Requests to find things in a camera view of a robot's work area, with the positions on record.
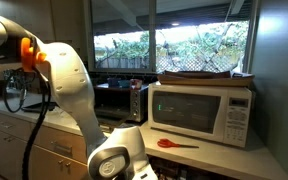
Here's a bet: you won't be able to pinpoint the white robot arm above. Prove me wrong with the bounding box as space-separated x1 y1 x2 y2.
0 16 158 180

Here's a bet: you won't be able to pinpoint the red cup on toaster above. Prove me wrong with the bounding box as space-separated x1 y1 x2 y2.
131 79 143 89

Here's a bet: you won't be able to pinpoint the silver toaster oven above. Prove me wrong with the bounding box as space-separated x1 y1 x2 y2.
94 83 148 122

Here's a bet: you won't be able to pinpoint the light blue plastic bowl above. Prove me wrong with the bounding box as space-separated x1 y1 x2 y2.
118 80 130 88

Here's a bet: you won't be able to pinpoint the wooden tray on microwave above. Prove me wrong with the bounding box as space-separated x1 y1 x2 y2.
157 71 254 87

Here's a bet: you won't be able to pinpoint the white microwave oven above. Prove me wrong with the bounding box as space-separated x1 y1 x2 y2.
148 82 252 147

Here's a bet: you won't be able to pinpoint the red handled scissors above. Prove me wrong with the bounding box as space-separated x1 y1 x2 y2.
157 138 193 148

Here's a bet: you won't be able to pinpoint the cabinet drawer front with handle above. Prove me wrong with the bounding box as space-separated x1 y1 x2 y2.
35 126 87 163

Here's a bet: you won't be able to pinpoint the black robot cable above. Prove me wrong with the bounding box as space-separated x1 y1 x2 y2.
2 68 52 180

